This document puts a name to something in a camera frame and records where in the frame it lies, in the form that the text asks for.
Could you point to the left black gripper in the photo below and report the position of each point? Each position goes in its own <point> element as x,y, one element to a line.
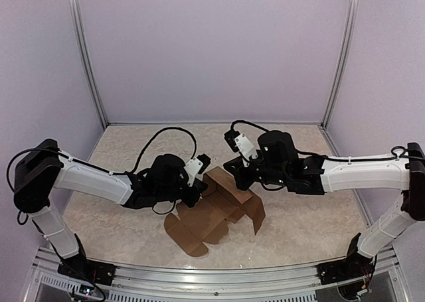
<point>200,187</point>

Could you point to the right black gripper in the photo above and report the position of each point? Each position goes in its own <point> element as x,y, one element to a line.
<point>242,182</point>

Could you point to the brown cardboard box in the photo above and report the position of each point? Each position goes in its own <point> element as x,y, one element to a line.
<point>207,222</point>

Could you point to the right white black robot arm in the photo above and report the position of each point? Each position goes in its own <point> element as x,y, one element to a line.
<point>402,169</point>

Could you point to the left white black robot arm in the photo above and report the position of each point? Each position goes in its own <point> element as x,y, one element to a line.
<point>33,173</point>

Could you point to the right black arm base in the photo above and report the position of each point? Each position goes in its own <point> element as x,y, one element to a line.
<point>352,266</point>

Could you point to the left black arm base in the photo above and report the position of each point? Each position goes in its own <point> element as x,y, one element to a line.
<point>80,267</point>

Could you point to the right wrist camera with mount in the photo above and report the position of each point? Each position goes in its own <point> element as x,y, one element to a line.
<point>239,143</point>

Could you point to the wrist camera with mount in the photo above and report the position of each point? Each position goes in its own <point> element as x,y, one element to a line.
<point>239,143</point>
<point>195,167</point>

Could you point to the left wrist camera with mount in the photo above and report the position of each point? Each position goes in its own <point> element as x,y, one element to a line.
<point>195,167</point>

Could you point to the front aluminium frame rail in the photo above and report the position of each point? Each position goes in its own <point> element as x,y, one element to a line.
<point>298,282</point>

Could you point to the left aluminium corner post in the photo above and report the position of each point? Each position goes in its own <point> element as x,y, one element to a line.
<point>86,62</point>

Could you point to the aluminium corner post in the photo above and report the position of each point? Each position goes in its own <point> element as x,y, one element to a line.
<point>86,62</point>
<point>341,63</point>

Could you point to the right aluminium corner post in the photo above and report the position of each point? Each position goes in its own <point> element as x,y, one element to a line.
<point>341,63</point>

